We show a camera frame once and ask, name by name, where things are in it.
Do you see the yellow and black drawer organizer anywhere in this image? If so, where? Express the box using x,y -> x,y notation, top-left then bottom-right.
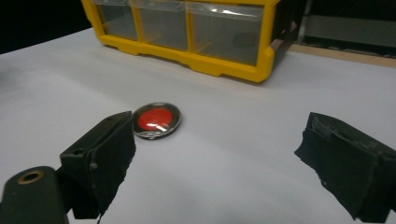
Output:
80,0 -> 307,84

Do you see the red round sweet clear wrapper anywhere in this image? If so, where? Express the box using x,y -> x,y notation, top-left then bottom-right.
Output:
133,102 -> 182,140

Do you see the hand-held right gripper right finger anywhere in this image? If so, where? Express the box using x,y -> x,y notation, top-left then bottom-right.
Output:
293,111 -> 396,224

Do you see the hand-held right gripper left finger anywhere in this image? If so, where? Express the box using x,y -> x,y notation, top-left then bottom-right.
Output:
56,110 -> 137,220

